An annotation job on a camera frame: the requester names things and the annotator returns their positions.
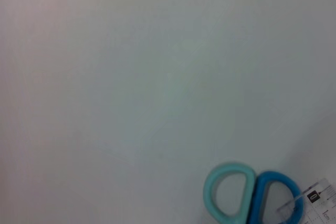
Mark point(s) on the blue scissors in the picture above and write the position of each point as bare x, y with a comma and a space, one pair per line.
210, 195

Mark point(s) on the transparent plastic ruler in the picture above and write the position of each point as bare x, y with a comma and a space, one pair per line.
320, 203

